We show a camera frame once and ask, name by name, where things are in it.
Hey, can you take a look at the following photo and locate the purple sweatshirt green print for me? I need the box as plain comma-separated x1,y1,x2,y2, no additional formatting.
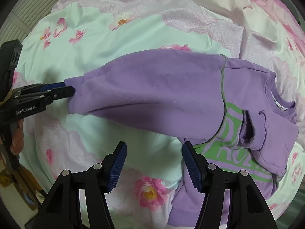
64,48,300,227

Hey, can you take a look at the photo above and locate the person's left hand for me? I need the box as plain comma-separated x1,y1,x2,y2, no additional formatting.
10,119,24,156

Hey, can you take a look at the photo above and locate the pink floral duvet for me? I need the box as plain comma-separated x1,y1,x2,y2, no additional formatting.
14,0,304,228

